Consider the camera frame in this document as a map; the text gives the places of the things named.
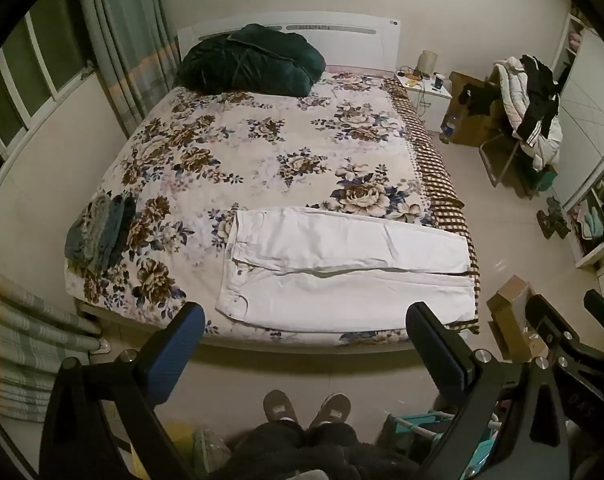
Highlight small open cardboard box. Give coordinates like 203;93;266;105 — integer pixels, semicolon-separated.
486;275;547;361

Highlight large cardboard box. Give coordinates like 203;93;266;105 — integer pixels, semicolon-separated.
449;71;507;148

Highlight white bed headboard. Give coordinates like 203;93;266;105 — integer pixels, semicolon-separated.
176;12;403;73

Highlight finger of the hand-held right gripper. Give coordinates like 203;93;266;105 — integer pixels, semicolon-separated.
524;294;576;361
583;289;604;333

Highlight white framed window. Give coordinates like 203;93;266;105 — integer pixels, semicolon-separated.
0;10;98;173

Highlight bed with floral bedspread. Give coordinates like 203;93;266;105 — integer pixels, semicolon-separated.
64;72;477;348

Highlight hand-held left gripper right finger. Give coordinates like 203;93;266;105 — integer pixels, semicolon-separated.
405;301;570;480

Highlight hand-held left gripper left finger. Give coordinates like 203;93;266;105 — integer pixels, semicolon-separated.
38;301;206;480

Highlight black striped clothes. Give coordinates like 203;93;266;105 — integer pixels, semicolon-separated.
519;55;562;136

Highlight dark green duvet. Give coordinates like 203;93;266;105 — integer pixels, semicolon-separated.
176;23;327;97

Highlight teal folded towels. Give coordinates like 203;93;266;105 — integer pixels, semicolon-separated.
579;205;604;240

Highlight white nightstand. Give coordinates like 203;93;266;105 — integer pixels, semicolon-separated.
396;75;455;133

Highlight white wardrobe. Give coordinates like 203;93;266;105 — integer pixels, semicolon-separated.
552;10;604;268

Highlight white pants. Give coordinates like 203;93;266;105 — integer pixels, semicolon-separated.
215;206;475;333

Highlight grey folded garment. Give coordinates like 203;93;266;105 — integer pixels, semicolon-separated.
64;192;114;273

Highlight dark teal folded garment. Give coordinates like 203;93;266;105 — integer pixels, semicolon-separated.
99;194;139;271

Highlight person's grey slipper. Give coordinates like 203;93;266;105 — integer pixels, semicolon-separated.
263;389;299;423
309;393;351;428

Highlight black garment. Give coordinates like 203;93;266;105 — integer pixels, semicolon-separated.
456;80;498;116

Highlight person's dark trouser legs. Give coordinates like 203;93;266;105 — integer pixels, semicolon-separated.
222;420;417;480

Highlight brown checked bedsheet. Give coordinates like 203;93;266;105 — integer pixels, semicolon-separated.
384;77;481;336

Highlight chair with piled jackets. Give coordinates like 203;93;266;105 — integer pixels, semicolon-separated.
492;57;562;171

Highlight green plaid curtain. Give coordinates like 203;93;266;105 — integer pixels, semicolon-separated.
0;260;110;423

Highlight green bin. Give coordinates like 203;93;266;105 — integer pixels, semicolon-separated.
534;167;558;193

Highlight green striped curtain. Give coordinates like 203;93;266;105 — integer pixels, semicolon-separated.
74;0;180;133

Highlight metal folding chair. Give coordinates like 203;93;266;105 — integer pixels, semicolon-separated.
479;110;537;188

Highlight bed frame base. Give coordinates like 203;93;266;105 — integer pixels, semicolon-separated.
77;300;465;357

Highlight teal rack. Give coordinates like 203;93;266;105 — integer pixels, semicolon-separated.
382;409;500;480

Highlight dark shoes pair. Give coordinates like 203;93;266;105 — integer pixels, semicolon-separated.
536;197;571;240

